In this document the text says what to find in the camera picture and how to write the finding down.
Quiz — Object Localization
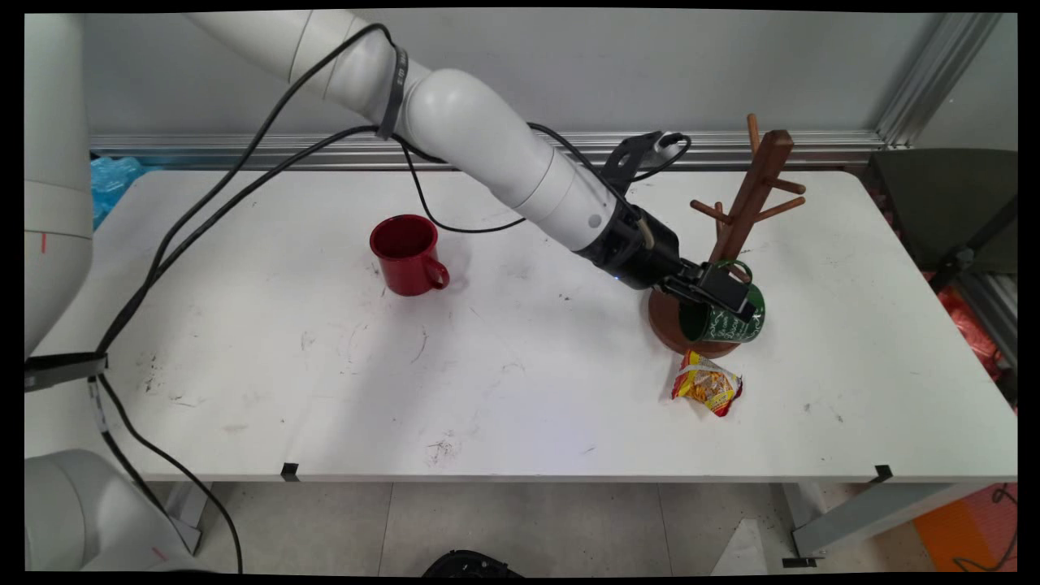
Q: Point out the yellow red snack packet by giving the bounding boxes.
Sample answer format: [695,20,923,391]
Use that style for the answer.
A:
[671,350,744,418]

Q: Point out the red enamel mug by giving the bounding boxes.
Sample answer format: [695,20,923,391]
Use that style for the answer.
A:
[369,214,452,297]

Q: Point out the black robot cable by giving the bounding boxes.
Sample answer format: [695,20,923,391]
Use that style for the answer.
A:
[88,22,693,574]

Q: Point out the slanted aluminium frame post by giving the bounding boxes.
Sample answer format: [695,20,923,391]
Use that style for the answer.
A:
[873,12,1005,152]

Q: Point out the dark grey chair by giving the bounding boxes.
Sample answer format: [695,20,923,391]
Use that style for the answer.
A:
[863,149,1018,295]

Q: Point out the red plastic bag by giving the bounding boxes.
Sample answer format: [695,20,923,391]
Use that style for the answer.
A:
[925,271,1005,384]

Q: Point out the orange floor mat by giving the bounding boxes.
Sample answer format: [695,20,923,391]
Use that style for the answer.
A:
[913,483,1018,574]

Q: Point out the thin black floor cable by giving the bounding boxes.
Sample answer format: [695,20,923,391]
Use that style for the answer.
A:
[951,483,1018,574]

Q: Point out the green enamel mug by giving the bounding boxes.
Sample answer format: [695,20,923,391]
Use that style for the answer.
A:
[678,260,767,345]

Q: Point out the brown wooden mug tree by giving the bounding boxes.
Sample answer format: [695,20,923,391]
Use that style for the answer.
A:
[648,114,808,359]

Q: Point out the short aluminium side rail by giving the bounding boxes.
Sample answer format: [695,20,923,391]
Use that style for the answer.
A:
[954,271,1018,368]

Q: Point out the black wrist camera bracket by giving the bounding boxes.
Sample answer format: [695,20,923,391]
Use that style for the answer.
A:
[600,130,691,194]

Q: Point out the blue plastic bag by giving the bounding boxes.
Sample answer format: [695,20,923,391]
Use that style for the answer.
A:
[89,155,154,231]

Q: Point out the grey table leg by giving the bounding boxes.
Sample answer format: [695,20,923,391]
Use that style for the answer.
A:
[782,483,980,561]
[162,481,214,558]

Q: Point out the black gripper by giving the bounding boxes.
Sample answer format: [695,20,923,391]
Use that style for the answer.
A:
[575,198,757,323]

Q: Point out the long aluminium frame rail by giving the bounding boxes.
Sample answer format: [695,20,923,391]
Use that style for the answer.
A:
[89,132,888,172]

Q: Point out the black round floor object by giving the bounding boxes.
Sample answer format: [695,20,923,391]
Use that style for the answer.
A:
[422,549,522,579]

